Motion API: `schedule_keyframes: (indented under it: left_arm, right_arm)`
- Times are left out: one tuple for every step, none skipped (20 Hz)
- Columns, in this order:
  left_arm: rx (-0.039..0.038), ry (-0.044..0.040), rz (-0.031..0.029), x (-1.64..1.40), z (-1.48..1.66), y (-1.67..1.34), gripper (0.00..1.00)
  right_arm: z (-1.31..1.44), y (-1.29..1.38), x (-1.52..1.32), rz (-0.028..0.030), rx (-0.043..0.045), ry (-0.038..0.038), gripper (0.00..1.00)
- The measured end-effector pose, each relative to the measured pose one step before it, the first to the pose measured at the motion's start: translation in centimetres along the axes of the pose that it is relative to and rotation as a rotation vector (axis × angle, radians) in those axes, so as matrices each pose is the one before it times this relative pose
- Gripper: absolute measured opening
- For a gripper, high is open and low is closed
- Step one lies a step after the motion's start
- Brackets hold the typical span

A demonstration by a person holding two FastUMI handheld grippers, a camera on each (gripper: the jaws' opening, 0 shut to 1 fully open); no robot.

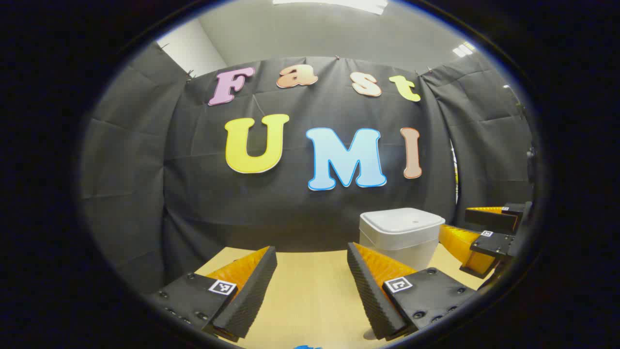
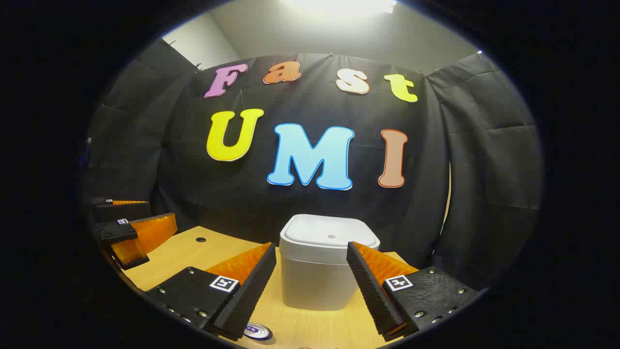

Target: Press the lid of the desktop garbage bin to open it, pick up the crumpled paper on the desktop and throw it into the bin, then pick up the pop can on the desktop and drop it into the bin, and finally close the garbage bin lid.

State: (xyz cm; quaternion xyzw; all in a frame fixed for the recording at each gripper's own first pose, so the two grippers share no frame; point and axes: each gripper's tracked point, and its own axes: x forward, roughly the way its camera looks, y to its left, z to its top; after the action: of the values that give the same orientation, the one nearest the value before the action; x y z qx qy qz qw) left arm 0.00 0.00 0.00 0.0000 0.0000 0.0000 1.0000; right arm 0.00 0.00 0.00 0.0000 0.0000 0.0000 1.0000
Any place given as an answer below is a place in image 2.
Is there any white desktop garbage bin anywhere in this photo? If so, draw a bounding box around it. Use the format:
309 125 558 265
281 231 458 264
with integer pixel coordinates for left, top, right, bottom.
279 214 381 311

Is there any black backdrop cloth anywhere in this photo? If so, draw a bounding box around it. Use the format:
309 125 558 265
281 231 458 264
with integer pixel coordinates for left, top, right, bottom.
80 39 543 291

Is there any wooden desktop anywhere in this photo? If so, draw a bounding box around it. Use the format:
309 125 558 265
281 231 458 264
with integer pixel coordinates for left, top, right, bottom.
121 225 422 349

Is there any blue pop can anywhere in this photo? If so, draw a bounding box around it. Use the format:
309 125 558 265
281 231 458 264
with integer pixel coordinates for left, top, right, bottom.
244 322 273 341

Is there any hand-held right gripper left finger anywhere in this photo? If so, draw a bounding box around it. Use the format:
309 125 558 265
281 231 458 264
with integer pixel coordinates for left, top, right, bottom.
144 242 277 341

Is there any ceiling light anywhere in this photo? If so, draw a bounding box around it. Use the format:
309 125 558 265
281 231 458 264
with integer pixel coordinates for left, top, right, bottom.
281 0 398 20

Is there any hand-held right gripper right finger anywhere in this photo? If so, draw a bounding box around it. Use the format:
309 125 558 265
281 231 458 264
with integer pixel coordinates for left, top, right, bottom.
346 241 480 342

